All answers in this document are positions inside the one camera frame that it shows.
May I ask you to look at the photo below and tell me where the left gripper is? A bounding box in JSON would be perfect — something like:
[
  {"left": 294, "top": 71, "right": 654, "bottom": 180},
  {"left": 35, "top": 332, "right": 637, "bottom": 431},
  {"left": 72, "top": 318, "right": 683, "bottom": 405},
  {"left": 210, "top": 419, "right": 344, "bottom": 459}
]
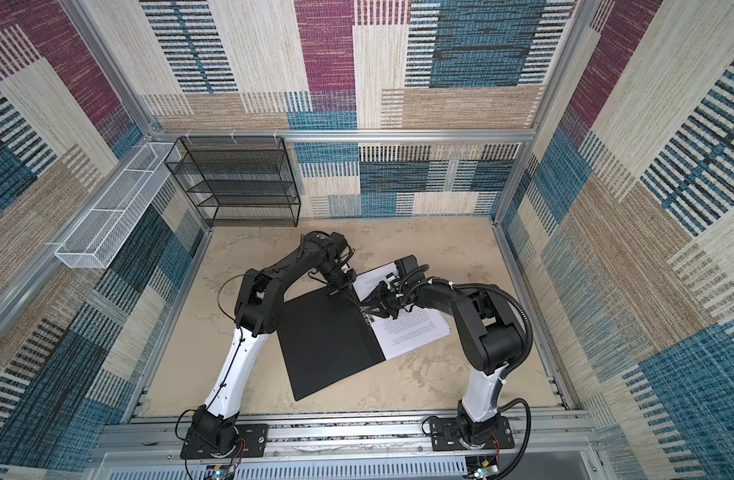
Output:
[{"left": 317, "top": 265, "right": 359, "bottom": 305}]

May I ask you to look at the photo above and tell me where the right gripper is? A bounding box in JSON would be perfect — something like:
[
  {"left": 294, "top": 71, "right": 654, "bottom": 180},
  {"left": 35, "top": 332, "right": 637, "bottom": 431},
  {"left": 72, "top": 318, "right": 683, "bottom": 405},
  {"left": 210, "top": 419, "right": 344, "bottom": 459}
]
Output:
[{"left": 359, "top": 279, "right": 409, "bottom": 319}]

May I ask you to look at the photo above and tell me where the orange black file folder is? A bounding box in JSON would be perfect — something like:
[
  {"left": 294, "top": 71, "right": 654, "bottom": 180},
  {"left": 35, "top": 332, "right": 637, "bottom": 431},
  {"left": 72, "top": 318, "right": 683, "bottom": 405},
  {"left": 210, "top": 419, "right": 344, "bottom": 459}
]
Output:
[{"left": 276, "top": 288, "right": 386, "bottom": 401}]

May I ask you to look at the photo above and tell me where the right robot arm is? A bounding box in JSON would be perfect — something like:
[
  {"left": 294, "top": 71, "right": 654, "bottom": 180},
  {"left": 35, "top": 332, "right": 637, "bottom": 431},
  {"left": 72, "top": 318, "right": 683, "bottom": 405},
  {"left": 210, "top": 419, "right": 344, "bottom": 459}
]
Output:
[{"left": 355, "top": 255, "right": 534, "bottom": 449}]

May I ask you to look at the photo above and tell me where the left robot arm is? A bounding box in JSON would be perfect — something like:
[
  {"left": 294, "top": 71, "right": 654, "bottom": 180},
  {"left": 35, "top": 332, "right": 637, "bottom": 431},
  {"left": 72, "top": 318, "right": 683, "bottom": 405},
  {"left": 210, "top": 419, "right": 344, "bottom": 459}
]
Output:
[{"left": 180, "top": 231, "right": 356, "bottom": 460}]

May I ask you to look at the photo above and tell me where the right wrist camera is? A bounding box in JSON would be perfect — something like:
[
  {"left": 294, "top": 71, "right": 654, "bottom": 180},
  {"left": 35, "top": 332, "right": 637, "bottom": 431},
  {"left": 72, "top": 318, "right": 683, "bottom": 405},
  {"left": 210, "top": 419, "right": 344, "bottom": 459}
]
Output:
[{"left": 394, "top": 255, "right": 425, "bottom": 283}]

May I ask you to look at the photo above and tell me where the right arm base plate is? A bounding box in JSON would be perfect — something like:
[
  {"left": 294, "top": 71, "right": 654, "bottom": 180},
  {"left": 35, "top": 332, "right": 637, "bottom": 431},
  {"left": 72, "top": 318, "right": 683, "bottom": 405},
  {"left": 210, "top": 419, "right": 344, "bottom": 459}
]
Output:
[{"left": 421, "top": 415, "right": 515, "bottom": 451}]

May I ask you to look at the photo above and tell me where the black wire mesh shelf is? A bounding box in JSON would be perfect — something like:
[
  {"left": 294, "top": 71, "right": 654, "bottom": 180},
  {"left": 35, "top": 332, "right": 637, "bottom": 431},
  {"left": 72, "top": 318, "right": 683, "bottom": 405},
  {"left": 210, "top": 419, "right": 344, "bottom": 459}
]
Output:
[{"left": 164, "top": 136, "right": 301, "bottom": 227}]

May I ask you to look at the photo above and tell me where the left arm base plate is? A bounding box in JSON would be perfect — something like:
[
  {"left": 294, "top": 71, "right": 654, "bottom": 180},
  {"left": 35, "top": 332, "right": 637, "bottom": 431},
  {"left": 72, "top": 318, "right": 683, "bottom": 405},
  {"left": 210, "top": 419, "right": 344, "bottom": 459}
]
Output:
[{"left": 180, "top": 424, "right": 269, "bottom": 461}]

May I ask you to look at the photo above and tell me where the white wire mesh basket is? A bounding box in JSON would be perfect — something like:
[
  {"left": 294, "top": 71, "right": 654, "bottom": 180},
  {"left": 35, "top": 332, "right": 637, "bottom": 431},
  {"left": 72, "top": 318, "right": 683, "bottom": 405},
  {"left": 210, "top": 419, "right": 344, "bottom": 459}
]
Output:
[{"left": 55, "top": 142, "right": 172, "bottom": 269}]

